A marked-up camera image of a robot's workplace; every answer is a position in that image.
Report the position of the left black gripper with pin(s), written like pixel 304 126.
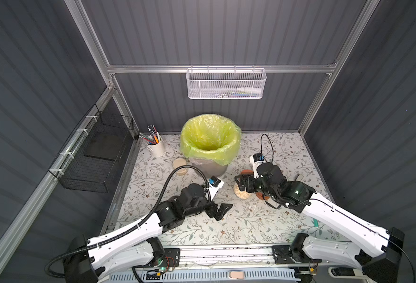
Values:
pixel 211 208

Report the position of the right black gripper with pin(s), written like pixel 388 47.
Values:
pixel 249 181

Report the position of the grey bin with green bag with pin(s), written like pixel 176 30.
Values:
pixel 210 142

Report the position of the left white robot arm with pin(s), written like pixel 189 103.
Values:
pixel 137 244

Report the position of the oatmeal jar with beige lid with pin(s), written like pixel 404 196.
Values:
pixel 178 163

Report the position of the white pen cup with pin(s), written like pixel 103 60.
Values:
pixel 157 150

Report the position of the white tube in basket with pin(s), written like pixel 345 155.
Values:
pixel 250 90

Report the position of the pens in cup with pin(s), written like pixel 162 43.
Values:
pixel 153 136

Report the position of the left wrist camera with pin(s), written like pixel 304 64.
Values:
pixel 215 184

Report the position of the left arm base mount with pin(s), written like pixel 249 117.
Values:
pixel 167 258

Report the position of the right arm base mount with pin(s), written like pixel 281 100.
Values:
pixel 285 254

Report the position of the white wire wall basket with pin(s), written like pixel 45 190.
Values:
pixel 207 84

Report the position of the black wire side basket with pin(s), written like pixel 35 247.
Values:
pixel 97 160

